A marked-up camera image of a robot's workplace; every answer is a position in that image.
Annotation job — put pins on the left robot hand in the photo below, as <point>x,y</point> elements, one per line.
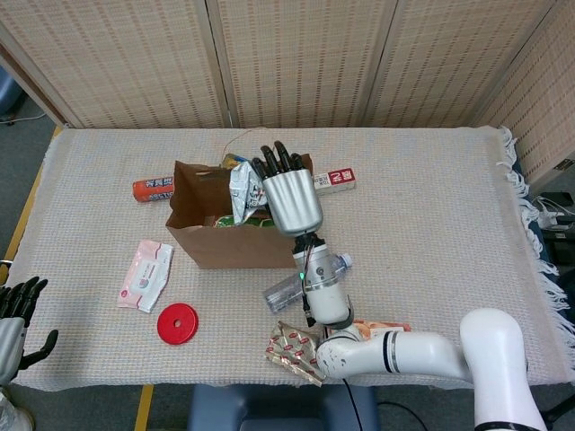
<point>9,341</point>

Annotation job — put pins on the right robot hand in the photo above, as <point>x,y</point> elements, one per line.
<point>294,202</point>

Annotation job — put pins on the blue white snack bag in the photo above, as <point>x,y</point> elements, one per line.
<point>242,193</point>

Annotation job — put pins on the green chips can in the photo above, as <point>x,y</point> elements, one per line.
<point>224,221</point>

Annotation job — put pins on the clear plastic water bottle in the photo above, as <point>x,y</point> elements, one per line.
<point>280,294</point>

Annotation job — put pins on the gold foil tea packet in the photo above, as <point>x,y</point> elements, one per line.
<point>287,348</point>

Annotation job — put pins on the orange biscuit box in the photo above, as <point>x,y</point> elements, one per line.
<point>395,327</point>

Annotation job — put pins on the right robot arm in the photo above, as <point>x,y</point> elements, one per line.
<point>404,354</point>

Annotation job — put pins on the brown paper bag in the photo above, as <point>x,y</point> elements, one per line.
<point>233,251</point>

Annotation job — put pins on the white red long box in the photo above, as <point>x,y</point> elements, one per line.
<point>339,179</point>

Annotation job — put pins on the yellow blue snack pack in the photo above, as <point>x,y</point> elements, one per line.
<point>233,159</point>

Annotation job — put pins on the beige woven tablecloth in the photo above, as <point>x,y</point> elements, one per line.
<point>427,202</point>

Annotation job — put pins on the orange roll pack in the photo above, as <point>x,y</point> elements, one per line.
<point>150,190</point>

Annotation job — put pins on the pink wet wipes pack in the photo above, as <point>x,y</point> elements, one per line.
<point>144,276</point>

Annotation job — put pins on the red round disc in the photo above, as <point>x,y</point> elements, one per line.
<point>168,332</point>

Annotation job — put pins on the woven folding screen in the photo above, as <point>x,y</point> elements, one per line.
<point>135,67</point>

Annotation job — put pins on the white power strip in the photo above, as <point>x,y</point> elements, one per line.
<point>550,213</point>

